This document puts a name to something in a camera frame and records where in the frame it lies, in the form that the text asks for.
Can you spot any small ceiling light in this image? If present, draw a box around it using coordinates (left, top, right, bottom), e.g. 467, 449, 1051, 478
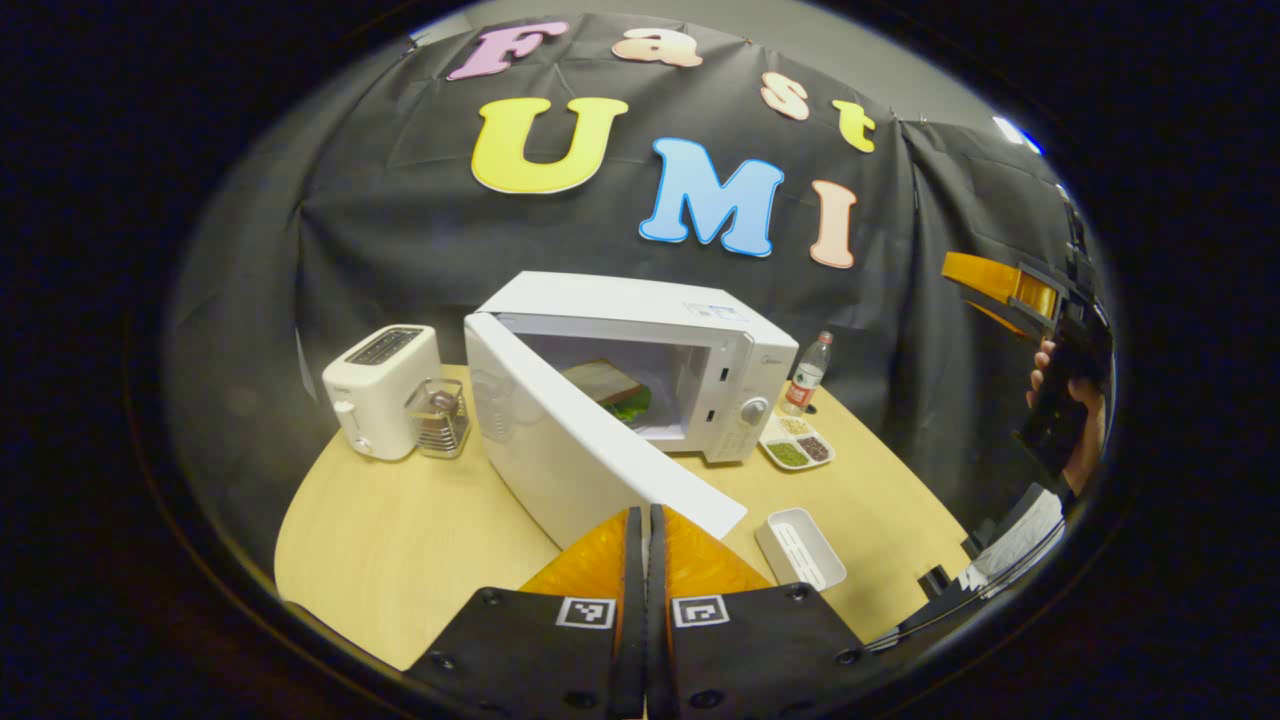
990, 115, 1046, 158

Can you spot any white rectangular tray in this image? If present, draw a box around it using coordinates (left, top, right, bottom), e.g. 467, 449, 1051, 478
754, 507, 848, 593

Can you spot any person's white garment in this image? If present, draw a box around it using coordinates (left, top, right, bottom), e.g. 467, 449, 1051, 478
965, 488, 1067, 591

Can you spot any white microwave oven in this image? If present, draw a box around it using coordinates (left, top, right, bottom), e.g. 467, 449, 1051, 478
462, 270, 801, 551

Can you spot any clear bottle with red label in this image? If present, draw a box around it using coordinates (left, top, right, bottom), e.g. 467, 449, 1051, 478
781, 331, 833, 418

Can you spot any white toaster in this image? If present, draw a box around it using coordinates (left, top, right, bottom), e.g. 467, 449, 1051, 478
321, 324, 443, 462

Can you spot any clear container with brown contents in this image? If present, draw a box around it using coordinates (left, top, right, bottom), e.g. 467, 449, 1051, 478
405, 377, 472, 460

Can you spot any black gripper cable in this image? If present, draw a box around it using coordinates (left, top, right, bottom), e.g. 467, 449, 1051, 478
865, 545, 1066, 651

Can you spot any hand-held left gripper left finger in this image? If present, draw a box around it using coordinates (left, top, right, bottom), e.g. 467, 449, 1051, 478
405, 505, 646, 720

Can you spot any white divided dish of beans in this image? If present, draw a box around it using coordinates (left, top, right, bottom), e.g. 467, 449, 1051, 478
758, 412, 836, 472

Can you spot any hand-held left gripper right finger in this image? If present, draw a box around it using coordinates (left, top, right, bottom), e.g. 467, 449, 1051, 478
648, 503, 881, 720

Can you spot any lettuce sandwich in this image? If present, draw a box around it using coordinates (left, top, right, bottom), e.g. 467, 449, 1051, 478
560, 358, 653, 423

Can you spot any black backdrop cloth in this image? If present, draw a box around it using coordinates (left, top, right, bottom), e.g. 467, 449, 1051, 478
165, 12, 1101, 561

